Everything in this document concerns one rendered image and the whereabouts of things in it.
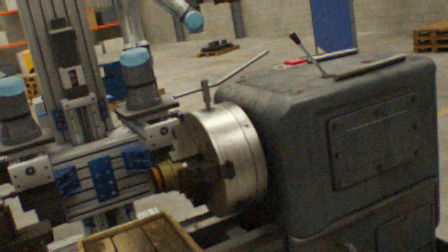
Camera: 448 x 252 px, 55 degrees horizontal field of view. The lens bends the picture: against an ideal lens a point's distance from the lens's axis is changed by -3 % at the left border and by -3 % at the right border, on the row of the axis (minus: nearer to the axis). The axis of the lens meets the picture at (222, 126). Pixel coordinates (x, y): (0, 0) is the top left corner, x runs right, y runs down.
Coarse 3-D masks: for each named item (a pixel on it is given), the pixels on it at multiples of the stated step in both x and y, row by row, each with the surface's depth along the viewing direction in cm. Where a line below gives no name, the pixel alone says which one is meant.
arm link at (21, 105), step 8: (0, 80) 157; (8, 80) 156; (16, 80) 155; (0, 88) 151; (8, 88) 152; (16, 88) 154; (24, 88) 158; (0, 96) 152; (8, 96) 152; (16, 96) 154; (24, 96) 157; (0, 104) 153; (8, 104) 153; (16, 104) 154; (24, 104) 157; (0, 112) 154; (8, 112) 153; (16, 112) 154; (24, 112) 157
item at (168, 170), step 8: (168, 160) 121; (152, 168) 119; (160, 168) 118; (168, 168) 119; (176, 168) 120; (152, 176) 117; (160, 176) 118; (168, 176) 118; (176, 176) 118; (152, 184) 122; (160, 184) 117; (168, 184) 118; (176, 184) 119; (160, 192) 119; (168, 192) 121
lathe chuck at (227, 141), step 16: (192, 112) 122; (208, 112) 120; (224, 112) 119; (192, 128) 124; (208, 128) 114; (224, 128) 115; (240, 128) 116; (208, 144) 115; (224, 144) 113; (240, 144) 114; (192, 160) 133; (208, 160) 119; (224, 160) 111; (240, 160) 113; (240, 176) 113; (208, 192) 127; (224, 192) 114; (240, 192) 115; (208, 208) 131; (224, 208) 118; (240, 208) 121
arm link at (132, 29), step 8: (120, 0) 179; (128, 0) 179; (120, 8) 180; (128, 8) 180; (136, 8) 182; (120, 16) 182; (128, 16) 181; (136, 16) 182; (128, 24) 182; (136, 24) 183; (128, 32) 183; (136, 32) 183; (128, 40) 184; (136, 40) 184; (144, 40) 187; (128, 48) 183; (152, 56) 194; (152, 64) 185
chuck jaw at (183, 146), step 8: (184, 120) 130; (176, 128) 127; (184, 128) 128; (176, 136) 127; (184, 136) 127; (176, 144) 125; (184, 144) 125; (192, 144) 126; (176, 152) 124; (184, 152) 124; (192, 152) 125; (200, 152) 126; (176, 160) 123; (184, 160) 125
